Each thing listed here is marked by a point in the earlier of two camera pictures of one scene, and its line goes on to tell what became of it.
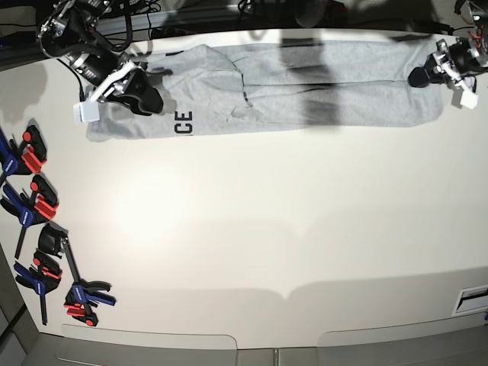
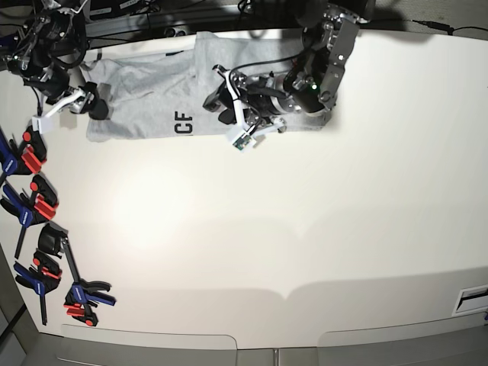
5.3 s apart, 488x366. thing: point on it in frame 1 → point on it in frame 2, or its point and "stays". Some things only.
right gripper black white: (449, 64) → (258, 101)
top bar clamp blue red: (25, 158) stays
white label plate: (471, 300) stays
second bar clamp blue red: (38, 206) stays
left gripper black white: (134, 87) → (83, 99)
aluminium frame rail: (171, 20) stays
